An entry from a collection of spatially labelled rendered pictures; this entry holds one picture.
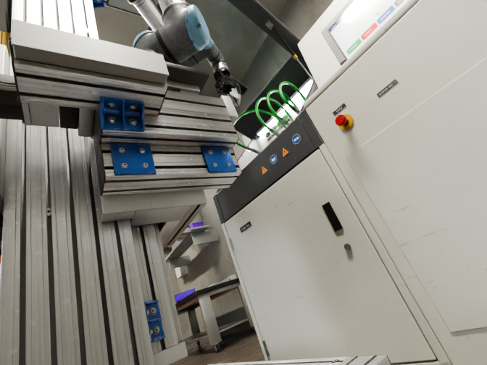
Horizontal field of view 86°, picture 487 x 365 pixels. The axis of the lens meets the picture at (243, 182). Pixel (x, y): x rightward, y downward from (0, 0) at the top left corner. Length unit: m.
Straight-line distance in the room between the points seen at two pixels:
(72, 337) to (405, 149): 0.91
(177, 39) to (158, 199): 0.50
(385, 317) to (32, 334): 0.86
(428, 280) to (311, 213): 0.39
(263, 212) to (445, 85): 0.75
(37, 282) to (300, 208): 0.80
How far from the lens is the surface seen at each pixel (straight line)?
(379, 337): 0.99
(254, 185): 1.19
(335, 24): 1.53
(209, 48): 1.39
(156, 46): 0.95
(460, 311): 0.89
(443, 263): 0.86
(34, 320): 0.68
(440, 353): 0.94
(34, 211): 0.75
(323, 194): 0.97
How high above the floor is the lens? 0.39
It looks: 24 degrees up
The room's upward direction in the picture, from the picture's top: 21 degrees counter-clockwise
